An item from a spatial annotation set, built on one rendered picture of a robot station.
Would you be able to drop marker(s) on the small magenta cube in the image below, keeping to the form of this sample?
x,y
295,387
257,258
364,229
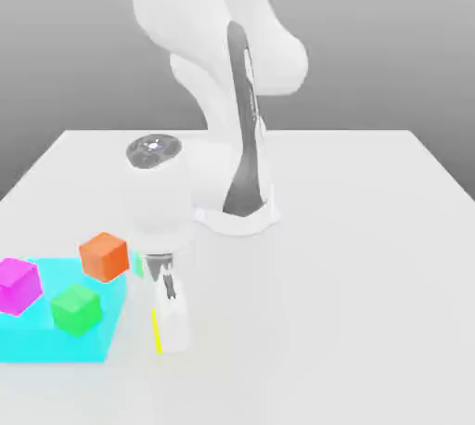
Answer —
x,y
18,285

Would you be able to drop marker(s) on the small yellow cube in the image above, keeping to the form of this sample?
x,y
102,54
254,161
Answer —
x,y
157,332

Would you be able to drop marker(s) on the small orange cube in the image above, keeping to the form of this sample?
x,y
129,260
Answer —
x,y
104,256

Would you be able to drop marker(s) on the small light green cube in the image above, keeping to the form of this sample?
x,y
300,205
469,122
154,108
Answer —
x,y
137,264

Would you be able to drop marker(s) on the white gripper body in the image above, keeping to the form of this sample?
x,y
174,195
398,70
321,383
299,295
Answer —
x,y
176,324

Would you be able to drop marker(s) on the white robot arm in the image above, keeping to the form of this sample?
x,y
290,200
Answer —
x,y
207,61

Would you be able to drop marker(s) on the large cyan box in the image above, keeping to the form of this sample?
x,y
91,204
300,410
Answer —
x,y
33,343

